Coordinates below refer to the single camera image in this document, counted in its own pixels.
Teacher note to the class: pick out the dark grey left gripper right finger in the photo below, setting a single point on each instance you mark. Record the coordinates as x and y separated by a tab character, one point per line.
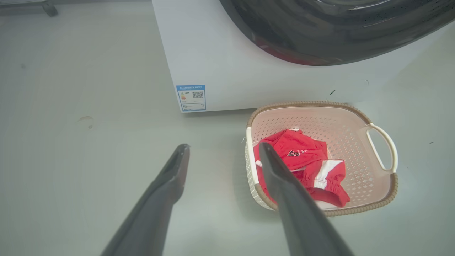
298	209

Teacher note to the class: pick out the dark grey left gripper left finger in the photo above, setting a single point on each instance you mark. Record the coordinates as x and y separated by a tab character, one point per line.
156	206

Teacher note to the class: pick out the cream perforated laundry basket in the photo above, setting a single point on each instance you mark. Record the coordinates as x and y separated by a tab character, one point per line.
355	160

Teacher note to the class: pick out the red and white garment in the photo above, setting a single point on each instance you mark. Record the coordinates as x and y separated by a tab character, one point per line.
312	167

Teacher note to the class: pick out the blue energy label sticker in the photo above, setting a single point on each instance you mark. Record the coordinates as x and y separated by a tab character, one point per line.
191	97

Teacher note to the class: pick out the white front-load washing machine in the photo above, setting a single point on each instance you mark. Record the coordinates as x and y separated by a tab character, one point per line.
220	53

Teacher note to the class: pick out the dark round washing machine door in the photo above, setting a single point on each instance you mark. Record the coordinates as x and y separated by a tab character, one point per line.
337	28

